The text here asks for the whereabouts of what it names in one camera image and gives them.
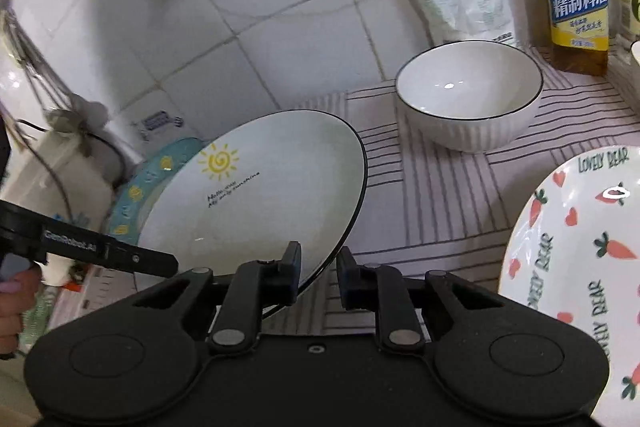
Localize teal fried egg plate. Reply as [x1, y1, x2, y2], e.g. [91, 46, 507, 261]
[105, 138, 203, 245]

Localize white plate with sun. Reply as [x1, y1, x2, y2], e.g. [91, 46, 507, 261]
[138, 109, 368, 291]

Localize lovely bear carrot plate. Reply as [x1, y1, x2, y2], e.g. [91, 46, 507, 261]
[498, 145, 640, 426]

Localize white ribbed bowl black rim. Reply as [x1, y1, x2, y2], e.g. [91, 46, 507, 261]
[395, 40, 544, 153]

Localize left hand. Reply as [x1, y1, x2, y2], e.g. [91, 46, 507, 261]
[0, 265, 41, 357]

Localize striped table mat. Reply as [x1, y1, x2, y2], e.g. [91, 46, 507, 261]
[264, 43, 640, 338]

